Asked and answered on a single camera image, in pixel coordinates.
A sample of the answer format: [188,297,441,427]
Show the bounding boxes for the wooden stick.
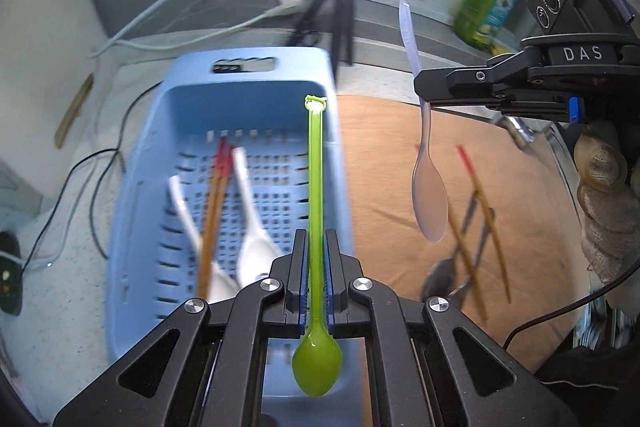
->
[54,73,95,149]

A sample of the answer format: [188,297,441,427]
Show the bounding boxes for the white ceramic spoon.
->
[231,148,284,289]
[167,175,239,304]

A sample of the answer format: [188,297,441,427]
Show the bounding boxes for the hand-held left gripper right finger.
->
[325,229,582,427]

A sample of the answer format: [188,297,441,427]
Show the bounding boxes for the white power cable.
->
[106,0,307,54]

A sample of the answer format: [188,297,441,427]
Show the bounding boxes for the blue plastic basket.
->
[106,47,357,399]

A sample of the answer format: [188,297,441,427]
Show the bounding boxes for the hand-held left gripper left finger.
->
[52,229,308,427]

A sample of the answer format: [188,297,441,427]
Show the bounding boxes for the dark cloth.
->
[537,332,640,427]

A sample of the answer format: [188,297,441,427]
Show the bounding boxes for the green plastic spoon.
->
[291,95,344,397]

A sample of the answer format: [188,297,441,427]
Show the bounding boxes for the white cutting board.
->
[0,0,112,188]

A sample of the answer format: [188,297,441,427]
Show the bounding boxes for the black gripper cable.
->
[501,257,640,351]

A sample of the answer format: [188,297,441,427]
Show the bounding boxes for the black power adapter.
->
[0,231,24,316]

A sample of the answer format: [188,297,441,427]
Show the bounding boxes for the brown towel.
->
[332,94,594,427]

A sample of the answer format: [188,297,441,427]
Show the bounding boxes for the clear plastic spoon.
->
[398,0,448,243]

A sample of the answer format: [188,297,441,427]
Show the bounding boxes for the person's right hand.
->
[573,129,640,284]

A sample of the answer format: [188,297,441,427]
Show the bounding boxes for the black tripod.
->
[291,0,359,68]

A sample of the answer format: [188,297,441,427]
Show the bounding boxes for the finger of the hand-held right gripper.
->
[431,100,572,124]
[414,49,532,101]

